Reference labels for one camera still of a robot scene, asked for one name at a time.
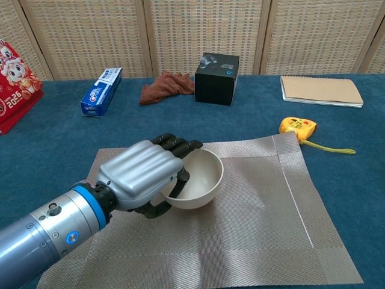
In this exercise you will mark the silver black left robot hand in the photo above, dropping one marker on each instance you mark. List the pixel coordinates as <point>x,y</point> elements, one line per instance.
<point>138,171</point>

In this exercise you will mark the cream ceramic bowl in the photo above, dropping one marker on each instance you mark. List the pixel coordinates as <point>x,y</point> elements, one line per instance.
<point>204,177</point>

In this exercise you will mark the grey woven placemat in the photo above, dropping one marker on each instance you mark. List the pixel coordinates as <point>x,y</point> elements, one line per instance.
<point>255,216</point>

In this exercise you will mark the blue white toothpaste box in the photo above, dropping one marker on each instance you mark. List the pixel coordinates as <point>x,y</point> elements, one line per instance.
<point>100,93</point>

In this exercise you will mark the brown crumpled cloth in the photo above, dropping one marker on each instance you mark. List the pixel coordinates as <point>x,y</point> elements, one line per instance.
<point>165,87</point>

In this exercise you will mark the black cardboard box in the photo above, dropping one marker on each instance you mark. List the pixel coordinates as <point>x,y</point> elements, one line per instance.
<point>213,87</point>

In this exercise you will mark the red desk calendar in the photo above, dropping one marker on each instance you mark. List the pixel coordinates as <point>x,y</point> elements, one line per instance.
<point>15,90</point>

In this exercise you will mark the woven bamboo folding screen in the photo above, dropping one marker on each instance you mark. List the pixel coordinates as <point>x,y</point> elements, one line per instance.
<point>204,33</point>

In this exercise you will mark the yellow tape measure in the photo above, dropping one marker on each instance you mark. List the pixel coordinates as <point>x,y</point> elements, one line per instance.
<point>296,126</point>

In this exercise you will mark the kraft spiral notebook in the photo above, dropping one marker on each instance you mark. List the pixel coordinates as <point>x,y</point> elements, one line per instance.
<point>319,88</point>

